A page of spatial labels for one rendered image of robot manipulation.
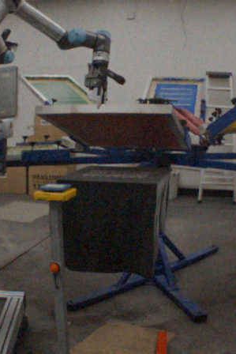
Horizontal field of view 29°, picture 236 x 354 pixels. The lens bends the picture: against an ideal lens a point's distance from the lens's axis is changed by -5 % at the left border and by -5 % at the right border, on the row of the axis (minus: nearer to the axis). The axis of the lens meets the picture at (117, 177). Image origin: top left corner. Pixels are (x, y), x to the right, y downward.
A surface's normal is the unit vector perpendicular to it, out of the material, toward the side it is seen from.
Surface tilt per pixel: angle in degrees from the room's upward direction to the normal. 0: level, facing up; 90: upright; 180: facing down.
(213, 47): 90
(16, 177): 90
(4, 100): 90
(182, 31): 90
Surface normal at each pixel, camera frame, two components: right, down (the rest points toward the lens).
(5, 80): -0.25, 0.14
